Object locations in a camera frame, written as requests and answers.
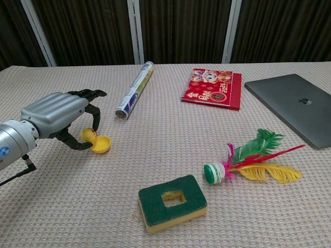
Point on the beige woven tablecloth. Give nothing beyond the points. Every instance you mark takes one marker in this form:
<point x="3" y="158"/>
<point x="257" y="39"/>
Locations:
<point x="165" y="160"/>

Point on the grey closed laptop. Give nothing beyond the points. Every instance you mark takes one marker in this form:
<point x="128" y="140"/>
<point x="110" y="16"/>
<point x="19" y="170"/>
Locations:
<point x="292" y="103"/>

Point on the feather shuttlecock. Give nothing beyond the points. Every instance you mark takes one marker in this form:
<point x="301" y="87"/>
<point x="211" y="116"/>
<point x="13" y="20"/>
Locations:
<point x="248" y="161"/>

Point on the red spiral desk calendar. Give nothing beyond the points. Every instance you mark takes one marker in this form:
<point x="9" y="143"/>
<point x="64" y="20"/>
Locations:
<point x="213" y="88"/>

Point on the rolled plastic wrap tube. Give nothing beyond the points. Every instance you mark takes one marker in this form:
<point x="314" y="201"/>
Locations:
<point x="135" y="89"/>

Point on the round yellow plastic cup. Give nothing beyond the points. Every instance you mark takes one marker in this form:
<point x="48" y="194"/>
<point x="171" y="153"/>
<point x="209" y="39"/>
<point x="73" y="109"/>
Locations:
<point x="102" y="144"/>

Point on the green and yellow sponge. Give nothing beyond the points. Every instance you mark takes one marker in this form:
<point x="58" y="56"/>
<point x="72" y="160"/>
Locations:
<point x="172" y="202"/>

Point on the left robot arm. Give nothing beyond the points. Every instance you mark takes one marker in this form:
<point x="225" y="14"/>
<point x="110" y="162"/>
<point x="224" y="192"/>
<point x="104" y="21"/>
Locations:
<point x="14" y="144"/>

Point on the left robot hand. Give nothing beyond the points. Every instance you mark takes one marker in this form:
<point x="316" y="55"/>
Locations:
<point x="58" y="113"/>

